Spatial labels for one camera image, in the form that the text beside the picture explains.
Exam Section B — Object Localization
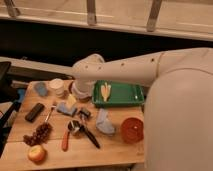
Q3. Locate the blue sponge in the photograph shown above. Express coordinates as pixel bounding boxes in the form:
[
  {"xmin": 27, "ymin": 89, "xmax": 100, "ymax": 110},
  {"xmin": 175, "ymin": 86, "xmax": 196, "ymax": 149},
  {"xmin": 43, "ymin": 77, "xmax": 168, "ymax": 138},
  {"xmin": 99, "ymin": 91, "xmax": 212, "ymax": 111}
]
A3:
[{"xmin": 56, "ymin": 102, "xmax": 77, "ymax": 117}]

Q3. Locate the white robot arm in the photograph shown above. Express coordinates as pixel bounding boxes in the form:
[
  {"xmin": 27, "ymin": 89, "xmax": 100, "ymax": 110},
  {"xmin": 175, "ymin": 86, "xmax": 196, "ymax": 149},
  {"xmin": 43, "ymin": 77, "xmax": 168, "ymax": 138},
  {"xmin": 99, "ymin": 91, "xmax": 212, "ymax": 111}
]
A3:
[{"xmin": 71, "ymin": 48, "xmax": 213, "ymax": 171}]

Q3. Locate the white paper cup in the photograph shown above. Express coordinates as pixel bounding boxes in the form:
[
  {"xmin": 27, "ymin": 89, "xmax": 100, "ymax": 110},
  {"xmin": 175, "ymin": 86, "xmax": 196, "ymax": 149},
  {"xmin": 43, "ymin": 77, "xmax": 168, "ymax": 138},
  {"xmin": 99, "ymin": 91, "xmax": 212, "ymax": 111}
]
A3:
[{"xmin": 49, "ymin": 78, "xmax": 64, "ymax": 97}]

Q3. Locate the purple bowl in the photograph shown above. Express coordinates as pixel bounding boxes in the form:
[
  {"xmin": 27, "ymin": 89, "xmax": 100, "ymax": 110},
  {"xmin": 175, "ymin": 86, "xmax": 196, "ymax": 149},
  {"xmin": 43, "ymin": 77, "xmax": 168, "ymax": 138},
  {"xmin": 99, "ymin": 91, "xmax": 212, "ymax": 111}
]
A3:
[{"xmin": 68, "ymin": 82, "xmax": 91, "ymax": 102}]

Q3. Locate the metal measuring spoon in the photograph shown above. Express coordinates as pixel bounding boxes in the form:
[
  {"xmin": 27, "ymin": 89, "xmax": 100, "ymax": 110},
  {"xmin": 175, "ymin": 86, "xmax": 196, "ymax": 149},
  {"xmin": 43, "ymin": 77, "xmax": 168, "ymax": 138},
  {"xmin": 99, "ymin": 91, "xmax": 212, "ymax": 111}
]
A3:
[{"xmin": 68, "ymin": 120, "xmax": 80, "ymax": 136}]

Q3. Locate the wooden cutting board table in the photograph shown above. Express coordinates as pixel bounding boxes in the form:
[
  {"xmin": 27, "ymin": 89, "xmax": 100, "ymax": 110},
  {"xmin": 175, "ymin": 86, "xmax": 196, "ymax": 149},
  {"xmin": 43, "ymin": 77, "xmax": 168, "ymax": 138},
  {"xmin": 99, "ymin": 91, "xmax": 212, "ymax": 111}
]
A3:
[{"xmin": 0, "ymin": 83, "xmax": 144, "ymax": 171}]

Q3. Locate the yellow corn toy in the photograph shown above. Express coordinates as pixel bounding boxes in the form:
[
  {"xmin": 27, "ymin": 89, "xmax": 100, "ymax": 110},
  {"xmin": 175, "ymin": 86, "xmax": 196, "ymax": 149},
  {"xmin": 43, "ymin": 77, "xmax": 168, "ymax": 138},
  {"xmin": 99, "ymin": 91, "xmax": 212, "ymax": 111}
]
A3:
[{"xmin": 101, "ymin": 82, "xmax": 111, "ymax": 101}]

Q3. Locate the light blue cloth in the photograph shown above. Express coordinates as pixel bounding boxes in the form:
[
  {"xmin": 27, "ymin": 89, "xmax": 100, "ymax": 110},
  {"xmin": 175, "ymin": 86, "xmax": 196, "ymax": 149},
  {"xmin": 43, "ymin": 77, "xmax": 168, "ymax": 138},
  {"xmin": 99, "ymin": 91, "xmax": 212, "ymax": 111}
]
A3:
[{"xmin": 96, "ymin": 108, "xmax": 115, "ymax": 135}]

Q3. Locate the black rectangular block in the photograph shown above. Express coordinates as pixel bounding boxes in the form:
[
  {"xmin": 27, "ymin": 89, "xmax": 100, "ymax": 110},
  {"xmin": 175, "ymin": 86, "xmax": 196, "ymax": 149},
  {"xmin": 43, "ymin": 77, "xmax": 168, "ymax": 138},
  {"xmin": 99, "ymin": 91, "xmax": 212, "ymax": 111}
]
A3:
[{"xmin": 25, "ymin": 103, "xmax": 44, "ymax": 122}]

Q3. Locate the bunch of dark grapes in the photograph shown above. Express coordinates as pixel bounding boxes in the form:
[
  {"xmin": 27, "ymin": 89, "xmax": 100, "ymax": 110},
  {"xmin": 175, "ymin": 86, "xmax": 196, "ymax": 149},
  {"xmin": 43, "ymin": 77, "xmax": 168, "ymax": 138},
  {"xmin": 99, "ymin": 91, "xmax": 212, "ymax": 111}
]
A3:
[{"xmin": 23, "ymin": 122, "xmax": 52, "ymax": 146}]

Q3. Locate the green plastic tray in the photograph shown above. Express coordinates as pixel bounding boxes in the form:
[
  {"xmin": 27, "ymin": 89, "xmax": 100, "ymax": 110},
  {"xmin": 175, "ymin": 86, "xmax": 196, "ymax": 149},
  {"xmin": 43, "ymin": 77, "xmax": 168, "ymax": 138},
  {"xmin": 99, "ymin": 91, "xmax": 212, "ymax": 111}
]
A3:
[{"xmin": 92, "ymin": 80, "xmax": 144, "ymax": 108}]

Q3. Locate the black chair left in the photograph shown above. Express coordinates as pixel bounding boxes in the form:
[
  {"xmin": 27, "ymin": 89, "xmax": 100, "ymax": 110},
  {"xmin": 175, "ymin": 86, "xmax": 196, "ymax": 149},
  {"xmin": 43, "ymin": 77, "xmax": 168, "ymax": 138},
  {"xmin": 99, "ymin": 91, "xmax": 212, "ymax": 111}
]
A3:
[{"xmin": 0, "ymin": 61, "xmax": 20, "ymax": 156}]

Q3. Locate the red yellow apple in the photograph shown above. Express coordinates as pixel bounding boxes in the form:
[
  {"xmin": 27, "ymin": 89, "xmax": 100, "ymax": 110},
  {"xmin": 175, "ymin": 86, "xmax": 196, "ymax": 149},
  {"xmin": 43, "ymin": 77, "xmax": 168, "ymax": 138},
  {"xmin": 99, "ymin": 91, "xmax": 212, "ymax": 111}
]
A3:
[{"xmin": 27, "ymin": 145, "xmax": 46, "ymax": 162}]

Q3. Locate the orange red bowl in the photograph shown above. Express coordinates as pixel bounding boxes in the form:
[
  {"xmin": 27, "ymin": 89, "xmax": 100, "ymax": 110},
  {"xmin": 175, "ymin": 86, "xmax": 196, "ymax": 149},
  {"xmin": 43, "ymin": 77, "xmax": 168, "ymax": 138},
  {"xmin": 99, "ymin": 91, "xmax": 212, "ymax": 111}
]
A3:
[{"xmin": 120, "ymin": 117, "xmax": 144, "ymax": 144}]

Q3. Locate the black handled can opener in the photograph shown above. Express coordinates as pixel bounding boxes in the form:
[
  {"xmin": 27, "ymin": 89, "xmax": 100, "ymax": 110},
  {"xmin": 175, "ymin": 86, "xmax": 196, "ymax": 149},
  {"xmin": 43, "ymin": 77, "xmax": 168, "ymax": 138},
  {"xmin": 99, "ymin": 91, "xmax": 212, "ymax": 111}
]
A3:
[{"xmin": 79, "ymin": 107, "xmax": 100, "ymax": 149}]

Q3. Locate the small brush with handle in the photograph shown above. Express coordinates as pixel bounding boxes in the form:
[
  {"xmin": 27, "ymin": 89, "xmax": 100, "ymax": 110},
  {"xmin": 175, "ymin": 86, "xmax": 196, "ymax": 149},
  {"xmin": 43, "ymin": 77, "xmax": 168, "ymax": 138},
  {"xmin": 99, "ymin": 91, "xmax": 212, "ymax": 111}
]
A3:
[{"xmin": 44, "ymin": 105, "xmax": 56, "ymax": 123}]

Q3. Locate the orange handled peeler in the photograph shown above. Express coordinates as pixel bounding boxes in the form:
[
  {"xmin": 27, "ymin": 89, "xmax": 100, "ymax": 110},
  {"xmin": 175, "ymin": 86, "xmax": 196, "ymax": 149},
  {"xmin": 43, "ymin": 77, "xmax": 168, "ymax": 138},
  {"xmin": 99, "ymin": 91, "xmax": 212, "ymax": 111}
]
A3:
[{"xmin": 61, "ymin": 129, "xmax": 70, "ymax": 151}]

